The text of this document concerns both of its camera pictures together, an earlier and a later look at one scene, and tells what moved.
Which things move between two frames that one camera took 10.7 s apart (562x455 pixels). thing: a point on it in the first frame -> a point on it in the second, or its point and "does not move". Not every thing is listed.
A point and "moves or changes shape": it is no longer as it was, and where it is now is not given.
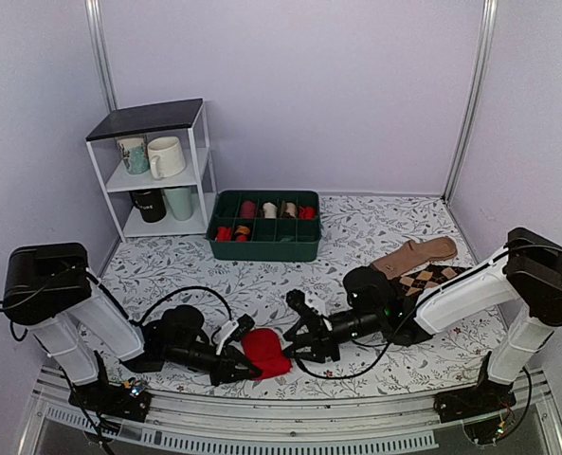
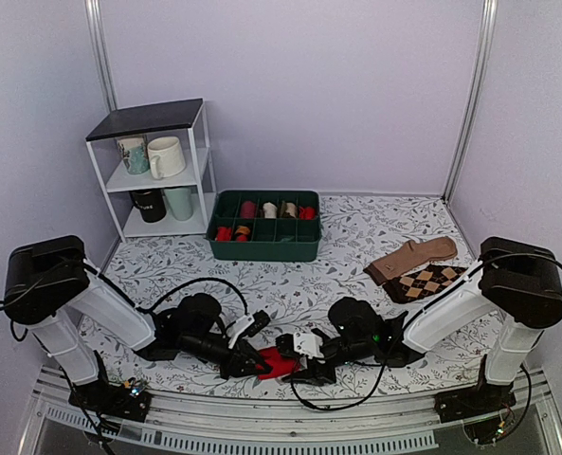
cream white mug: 166,156 does not move
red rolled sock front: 224,234 does not move
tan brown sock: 414,253 does not move
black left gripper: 225,373 -> 236,365
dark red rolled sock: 248,209 does not move
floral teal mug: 135,153 does not move
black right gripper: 321,349 -> 314,375
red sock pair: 262,347 moves or changes shape
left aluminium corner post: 100,51 does not move
